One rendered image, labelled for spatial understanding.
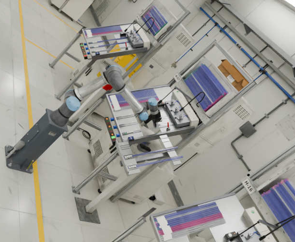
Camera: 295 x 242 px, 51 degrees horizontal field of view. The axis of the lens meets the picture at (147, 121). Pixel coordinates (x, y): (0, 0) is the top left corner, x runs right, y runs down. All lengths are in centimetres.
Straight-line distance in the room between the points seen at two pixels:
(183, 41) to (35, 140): 239
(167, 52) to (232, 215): 241
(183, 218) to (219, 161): 220
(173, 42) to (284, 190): 245
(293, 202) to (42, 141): 195
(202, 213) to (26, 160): 150
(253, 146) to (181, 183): 119
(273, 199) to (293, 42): 289
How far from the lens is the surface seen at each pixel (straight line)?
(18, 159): 284
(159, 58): 421
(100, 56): 394
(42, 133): 263
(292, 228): 239
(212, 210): 249
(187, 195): 463
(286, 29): 509
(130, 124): 298
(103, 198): 295
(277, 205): 244
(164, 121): 304
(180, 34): 414
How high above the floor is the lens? 184
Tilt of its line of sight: 18 degrees down
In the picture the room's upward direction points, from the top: 48 degrees clockwise
